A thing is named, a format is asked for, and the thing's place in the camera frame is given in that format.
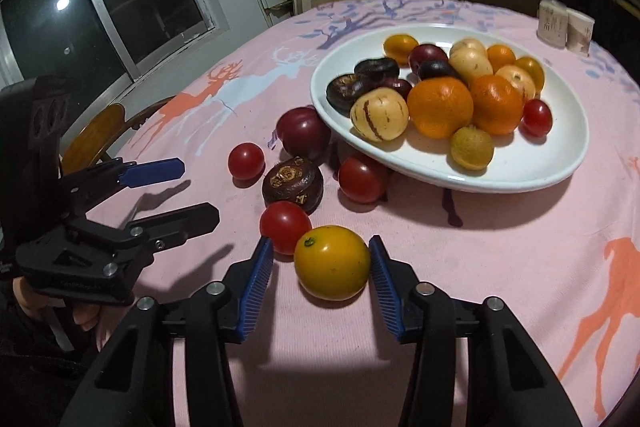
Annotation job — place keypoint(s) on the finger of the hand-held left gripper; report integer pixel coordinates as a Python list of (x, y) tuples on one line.
[(185, 219), (150, 172)]

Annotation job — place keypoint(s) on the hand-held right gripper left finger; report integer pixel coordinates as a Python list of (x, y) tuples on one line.
[(255, 287)]

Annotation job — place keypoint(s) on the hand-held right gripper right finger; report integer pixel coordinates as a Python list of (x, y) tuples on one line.
[(385, 287)]

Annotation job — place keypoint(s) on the yellow tomato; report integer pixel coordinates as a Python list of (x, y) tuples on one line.
[(331, 262)]

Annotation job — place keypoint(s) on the small round yellow-orange fruit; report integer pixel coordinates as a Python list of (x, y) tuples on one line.
[(471, 148)]

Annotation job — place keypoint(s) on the pale yellow pepino melon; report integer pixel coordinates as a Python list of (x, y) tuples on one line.
[(377, 114)]

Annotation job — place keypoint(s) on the white oval plate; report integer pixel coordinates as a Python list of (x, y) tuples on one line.
[(540, 162)]

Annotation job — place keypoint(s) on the small dark red fruit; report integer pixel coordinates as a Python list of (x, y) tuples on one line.
[(397, 87)]

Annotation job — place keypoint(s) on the dark purple plum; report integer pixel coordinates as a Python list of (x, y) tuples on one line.
[(435, 69)]

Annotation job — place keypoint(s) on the pale yellow oblong fruit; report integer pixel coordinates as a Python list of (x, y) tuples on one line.
[(470, 62)]

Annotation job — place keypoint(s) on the pale yellow round fruit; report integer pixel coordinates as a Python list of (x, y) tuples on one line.
[(515, 79)]

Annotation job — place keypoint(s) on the person's left forearm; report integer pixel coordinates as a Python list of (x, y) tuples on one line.
[(30, 382)]

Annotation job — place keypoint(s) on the person's left hand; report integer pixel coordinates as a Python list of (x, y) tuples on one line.
[(85, 319)]

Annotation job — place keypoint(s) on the wooden chair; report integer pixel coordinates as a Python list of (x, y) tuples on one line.
[(92, 137)]

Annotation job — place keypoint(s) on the pink deer print tablecloth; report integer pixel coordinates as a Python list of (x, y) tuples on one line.
[(450, 282)]

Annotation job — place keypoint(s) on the small orange mandarin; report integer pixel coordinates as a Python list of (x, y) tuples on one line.
[(532, 69), (400, 48), (501, 57)]

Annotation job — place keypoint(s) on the beige drink can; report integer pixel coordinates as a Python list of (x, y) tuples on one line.
[(552, 22)]

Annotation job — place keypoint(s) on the beige paper cup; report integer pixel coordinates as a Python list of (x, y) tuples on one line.
[(580, 32)]

